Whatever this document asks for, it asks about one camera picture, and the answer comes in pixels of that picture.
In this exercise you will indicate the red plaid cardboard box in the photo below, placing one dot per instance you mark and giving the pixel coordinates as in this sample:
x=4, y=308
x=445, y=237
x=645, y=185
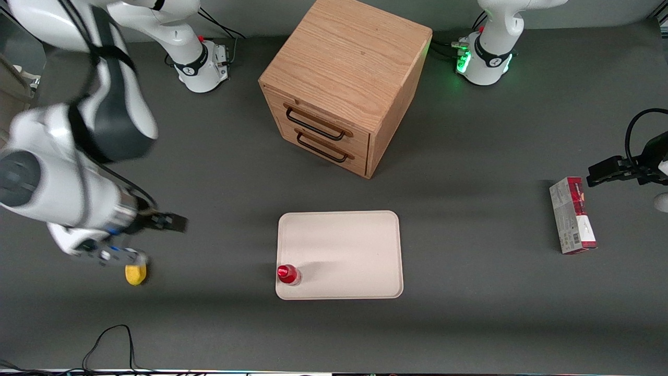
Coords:
x=571, y=214

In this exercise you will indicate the beige rectangular tray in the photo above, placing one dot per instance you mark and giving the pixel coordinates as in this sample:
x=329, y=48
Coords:
x=349, y=250

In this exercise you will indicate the yellow lemon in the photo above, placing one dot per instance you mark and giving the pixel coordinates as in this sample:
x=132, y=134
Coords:
x=136, y=277

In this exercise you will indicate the red coke bottle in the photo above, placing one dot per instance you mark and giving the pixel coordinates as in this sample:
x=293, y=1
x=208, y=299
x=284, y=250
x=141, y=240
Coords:
x=287, y=274

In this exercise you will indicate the oak wooden drawer cabinet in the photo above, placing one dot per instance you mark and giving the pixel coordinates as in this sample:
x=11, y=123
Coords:
x=344, y=62

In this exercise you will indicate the gray wrist camera mount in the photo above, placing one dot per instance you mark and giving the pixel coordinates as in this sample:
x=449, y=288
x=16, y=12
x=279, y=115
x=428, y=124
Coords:
x=117, y=254

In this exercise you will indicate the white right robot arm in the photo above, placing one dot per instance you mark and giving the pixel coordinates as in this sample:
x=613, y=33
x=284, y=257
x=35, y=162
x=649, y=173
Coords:
x=62, y=183

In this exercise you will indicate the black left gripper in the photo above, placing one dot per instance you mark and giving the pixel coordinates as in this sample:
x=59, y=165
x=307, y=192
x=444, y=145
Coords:
x=653, y=156

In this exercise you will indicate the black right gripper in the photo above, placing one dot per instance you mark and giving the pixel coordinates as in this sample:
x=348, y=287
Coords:
x=143, y=221

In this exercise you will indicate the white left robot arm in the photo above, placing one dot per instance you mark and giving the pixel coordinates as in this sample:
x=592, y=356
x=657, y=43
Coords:
x=490, y=52

